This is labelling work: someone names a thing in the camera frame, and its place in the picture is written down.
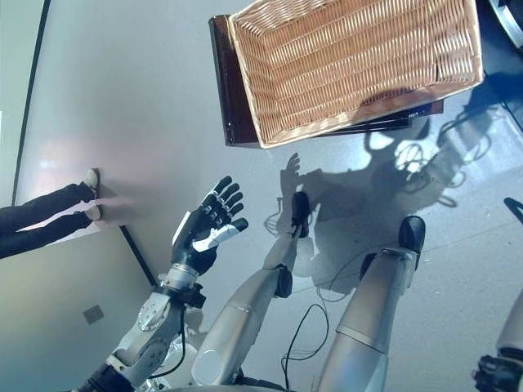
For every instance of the silver robot right leg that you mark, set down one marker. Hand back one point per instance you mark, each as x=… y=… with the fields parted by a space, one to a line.
x=367 y=310

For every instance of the silver robot leg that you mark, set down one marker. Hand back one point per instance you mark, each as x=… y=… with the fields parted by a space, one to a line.
x=367 y=310
x=241 y=310

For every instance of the silver robot left leg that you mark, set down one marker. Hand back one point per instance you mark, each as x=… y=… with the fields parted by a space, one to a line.
x=241 y=310

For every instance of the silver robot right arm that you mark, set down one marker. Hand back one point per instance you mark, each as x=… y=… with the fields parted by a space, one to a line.
x=510 y=335

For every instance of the wicker laundry basket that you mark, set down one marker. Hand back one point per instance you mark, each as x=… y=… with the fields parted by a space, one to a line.
x=347 y=69

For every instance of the grey front-load washing machine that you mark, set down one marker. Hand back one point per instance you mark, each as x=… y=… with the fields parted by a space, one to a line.
x=506 y=24

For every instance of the grey outlet plate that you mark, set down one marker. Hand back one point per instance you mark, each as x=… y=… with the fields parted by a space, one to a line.
x=93 y=314

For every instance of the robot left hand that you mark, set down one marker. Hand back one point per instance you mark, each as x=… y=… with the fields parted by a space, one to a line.
x=200 y=241

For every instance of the dark brown wooden stool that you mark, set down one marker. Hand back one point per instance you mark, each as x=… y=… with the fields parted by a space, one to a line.
x=229 y=102

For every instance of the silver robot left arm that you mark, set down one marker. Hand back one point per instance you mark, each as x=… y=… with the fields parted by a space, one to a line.
x=151 y=318

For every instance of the black trouser leg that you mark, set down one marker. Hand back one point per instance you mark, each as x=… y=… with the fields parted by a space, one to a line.
x=41 y=204
x=41 y=234

